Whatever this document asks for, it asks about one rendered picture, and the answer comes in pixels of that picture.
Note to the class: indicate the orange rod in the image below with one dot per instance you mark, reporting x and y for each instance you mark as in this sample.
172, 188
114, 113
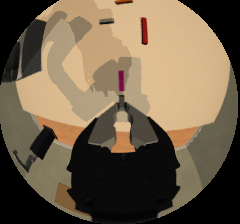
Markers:
117, 2

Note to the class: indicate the small magenta block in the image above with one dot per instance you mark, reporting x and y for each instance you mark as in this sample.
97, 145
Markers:
121, 75
121, 85

